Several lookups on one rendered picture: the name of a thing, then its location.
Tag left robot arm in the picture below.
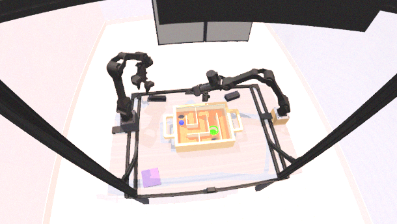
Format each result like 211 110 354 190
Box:
106 51 154 122

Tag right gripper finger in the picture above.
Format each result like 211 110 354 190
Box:
185 87 196 96

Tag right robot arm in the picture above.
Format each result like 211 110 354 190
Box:
201 68 291 117

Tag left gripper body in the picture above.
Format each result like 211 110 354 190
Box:
131 71 155 89

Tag wooden maze board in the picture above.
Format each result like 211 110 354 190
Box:
163 102 243 152

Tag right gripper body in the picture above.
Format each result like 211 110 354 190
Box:
193 82 212 97

